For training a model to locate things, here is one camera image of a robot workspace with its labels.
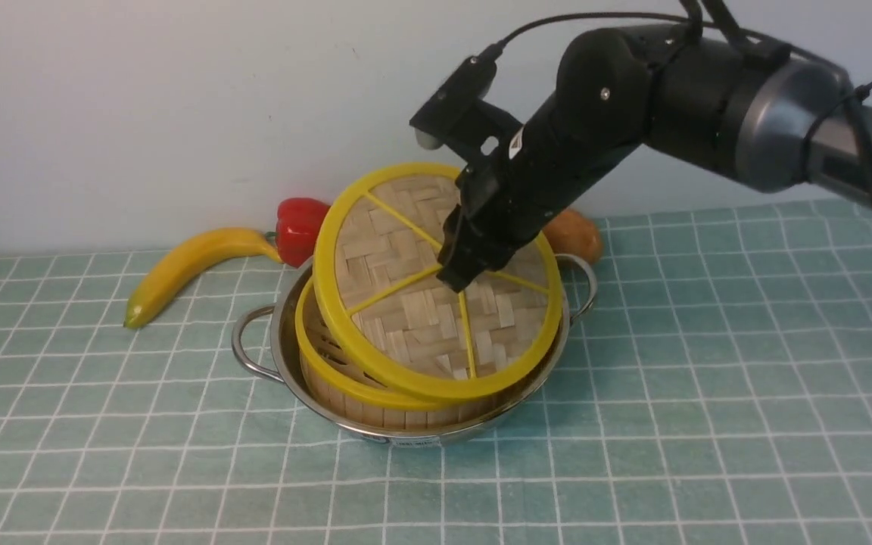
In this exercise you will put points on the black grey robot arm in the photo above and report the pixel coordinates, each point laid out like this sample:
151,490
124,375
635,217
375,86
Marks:
744,108

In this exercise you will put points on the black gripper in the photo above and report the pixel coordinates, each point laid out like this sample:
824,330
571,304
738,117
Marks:
566,147

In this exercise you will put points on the bamboo steamer basket yellow rim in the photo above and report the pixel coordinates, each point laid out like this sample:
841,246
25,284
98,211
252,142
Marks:
341,386

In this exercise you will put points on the green checkered tablecloth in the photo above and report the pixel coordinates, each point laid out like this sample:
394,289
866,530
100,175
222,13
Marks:
720,392

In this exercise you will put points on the yellow plastic banana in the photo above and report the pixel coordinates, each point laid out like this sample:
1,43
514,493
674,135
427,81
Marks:
186,262

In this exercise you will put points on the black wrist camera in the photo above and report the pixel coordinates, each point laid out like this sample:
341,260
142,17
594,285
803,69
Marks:
457,116

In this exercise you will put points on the brown plastic potato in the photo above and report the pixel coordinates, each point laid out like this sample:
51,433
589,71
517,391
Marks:
572,233

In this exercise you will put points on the red plastic bell pepper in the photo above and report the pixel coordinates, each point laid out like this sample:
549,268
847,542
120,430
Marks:
298,221

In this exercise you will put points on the woven bamboo steamer lid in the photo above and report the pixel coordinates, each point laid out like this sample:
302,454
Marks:
374,278

